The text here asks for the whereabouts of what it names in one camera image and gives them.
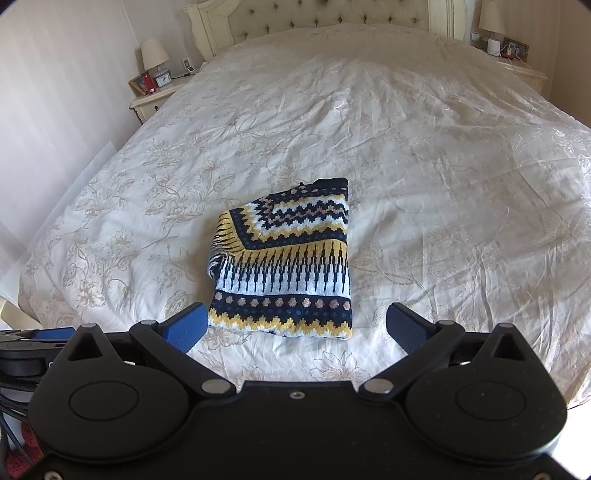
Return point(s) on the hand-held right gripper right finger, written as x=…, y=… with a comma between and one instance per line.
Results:
x=408, y=328

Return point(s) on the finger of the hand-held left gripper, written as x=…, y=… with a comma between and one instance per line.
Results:
x=51, y=333

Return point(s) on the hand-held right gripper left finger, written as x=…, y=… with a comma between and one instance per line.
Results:
x=187, y=328

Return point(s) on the navy yellow patterned knit sweater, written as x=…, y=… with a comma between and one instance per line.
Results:
x=286, y=272

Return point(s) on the bed with cream floral bedspread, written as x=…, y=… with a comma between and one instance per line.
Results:
x=415, y=161

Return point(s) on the cream bedside table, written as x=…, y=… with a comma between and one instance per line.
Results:
x=528, y=74
x=154, y=101

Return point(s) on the red candle jar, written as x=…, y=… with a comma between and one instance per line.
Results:
x=148, y=84

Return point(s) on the small alarm clock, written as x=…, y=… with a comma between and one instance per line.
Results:
x=163, y=81

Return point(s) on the cream shade table lamp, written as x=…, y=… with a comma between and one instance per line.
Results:
x=154, y=54
x=491, y=18

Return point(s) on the white cylindrical device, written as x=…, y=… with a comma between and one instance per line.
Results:
x=494, y=47

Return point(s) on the cream tufted headboard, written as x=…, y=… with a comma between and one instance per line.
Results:
x=323, y=18

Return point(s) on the wooden picture frame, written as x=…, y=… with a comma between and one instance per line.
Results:
x=135, y=85

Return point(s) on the white wall socket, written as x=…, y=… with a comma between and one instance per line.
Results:
x=188, y=65
x=476, y=38

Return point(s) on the dark picture frame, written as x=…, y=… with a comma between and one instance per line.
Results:
x=517, y=48

